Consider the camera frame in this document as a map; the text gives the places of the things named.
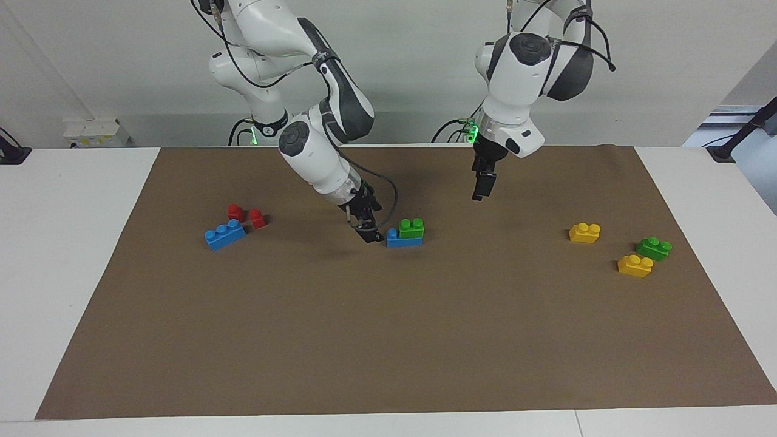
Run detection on blue three-stud toy block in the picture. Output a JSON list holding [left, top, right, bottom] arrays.
[[387, 228, 424, 249], [205, 219, 247, 251]]

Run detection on black right base cables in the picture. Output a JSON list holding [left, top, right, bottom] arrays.
[[228, 117, 257, 147]]

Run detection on black base cables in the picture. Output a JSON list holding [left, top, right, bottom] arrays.
[[228, 117, 257, 147], [431, 118, 481, 144]]

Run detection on black angled stand mount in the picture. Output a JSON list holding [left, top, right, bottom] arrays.
[[706, 96, 777, 163]]

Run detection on white wall socket box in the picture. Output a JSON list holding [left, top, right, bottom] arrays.
[[63, 118, 131, 149]]

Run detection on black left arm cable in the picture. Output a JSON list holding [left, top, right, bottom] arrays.
[[505, 0, 617, 72]]

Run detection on brown paper table mat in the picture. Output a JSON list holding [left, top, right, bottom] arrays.
[[35, 144, 777, 421]]

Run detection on yellow two-stud toy block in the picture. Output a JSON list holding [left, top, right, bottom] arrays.
[[617, 254, 654, 279], [569, 223, 602, 244]]

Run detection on black table clamp mount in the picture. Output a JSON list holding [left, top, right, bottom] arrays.
[[0, 127, 32, 166]]

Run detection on black left base cables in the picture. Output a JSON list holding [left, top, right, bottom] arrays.
[[431, 118, 481, 144]]

